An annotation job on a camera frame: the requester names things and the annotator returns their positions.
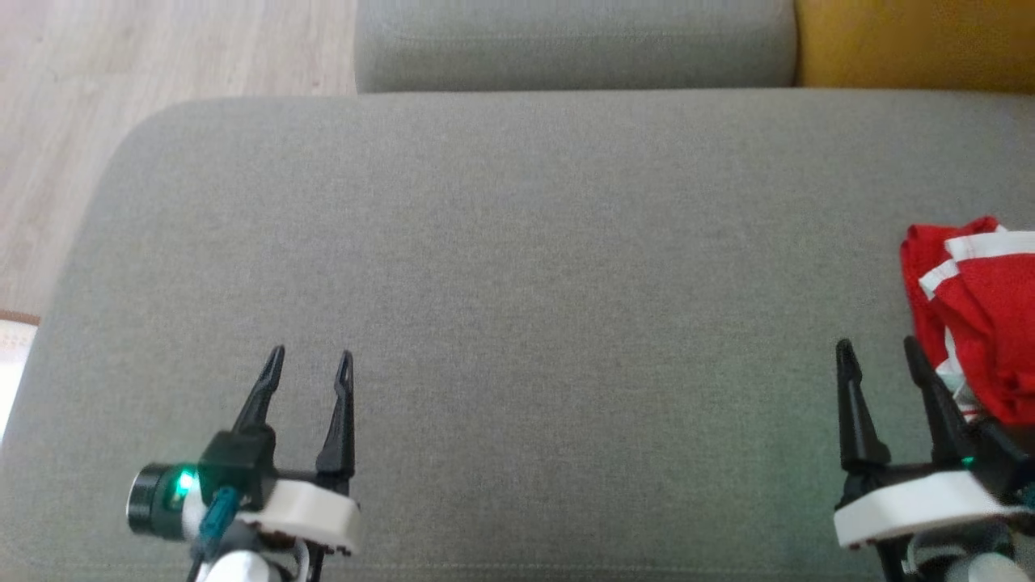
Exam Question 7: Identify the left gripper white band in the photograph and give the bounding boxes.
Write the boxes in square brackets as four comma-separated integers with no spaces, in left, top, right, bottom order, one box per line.
[198,345,361,558]

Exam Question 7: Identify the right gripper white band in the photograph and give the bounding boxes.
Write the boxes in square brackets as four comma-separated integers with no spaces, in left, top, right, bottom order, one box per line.
[833,335,1035,551]

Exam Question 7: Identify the red shorts with white trim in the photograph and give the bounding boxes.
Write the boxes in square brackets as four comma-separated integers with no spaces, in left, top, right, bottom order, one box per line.
[918,230,1035,426]

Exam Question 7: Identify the red Bulls basketball jersey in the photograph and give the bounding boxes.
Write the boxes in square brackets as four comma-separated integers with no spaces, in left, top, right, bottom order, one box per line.
[900,216,1005,423]

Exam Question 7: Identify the large yellow sofa back cushion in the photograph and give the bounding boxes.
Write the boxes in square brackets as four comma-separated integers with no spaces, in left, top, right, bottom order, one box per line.
[794,0,1035,95]

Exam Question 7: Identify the left blue connector cable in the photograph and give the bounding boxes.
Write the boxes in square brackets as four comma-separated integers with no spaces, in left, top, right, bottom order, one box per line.
[189,486,243,568]

